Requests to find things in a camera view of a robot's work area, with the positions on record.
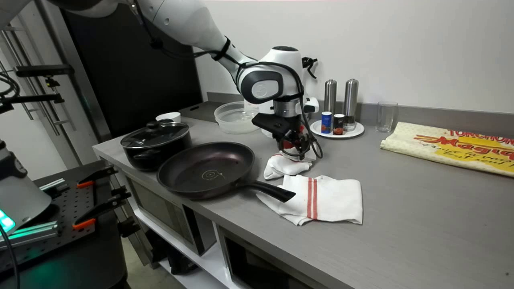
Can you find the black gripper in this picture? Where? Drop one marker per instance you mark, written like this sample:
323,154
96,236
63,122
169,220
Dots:
275,124

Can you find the white kitchen towel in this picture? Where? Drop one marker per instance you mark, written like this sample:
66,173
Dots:
286,165

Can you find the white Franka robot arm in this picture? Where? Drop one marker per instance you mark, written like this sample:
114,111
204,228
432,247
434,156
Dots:
186,26

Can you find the white towel with red stripes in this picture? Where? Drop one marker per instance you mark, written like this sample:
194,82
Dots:
326,201

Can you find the black frying pan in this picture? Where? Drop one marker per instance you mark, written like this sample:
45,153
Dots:
206,170

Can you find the small blue can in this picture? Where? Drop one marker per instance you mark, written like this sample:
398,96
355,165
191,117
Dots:
326,122

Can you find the small dark jar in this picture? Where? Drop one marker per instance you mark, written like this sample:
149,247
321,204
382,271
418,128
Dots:
339,124

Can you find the white round plate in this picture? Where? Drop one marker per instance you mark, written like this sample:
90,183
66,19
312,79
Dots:
353,130

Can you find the steel shaker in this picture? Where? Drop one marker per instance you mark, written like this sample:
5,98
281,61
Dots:
350,101
329,96

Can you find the clear plastic bowl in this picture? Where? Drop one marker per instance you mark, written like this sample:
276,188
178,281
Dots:
233,117

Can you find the spray bottle black trigger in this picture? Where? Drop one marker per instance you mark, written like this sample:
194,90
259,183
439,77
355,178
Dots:
308,61

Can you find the clear drinking glass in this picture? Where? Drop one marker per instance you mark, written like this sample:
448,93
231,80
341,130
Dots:
387,117

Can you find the black cooking pot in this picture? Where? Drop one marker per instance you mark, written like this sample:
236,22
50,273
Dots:
154,154

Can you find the glass pot lid black knob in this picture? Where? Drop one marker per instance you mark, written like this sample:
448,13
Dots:
154,136

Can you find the white under-counter shelf unit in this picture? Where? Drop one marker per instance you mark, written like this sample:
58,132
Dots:
209,262

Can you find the yellow snack package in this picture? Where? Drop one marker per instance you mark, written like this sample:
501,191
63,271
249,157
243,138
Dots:
455,146

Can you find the black clamp orange tip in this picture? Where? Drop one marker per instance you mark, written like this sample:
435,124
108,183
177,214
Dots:
101,206
96,175

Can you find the black robot table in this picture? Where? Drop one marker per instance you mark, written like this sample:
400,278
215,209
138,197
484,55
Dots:
69,257

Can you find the silver aluminium rails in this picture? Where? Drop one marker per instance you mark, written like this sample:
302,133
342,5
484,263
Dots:
32,231

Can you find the black camera mount rod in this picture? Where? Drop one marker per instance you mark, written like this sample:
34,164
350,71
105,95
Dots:
42,69
32,100

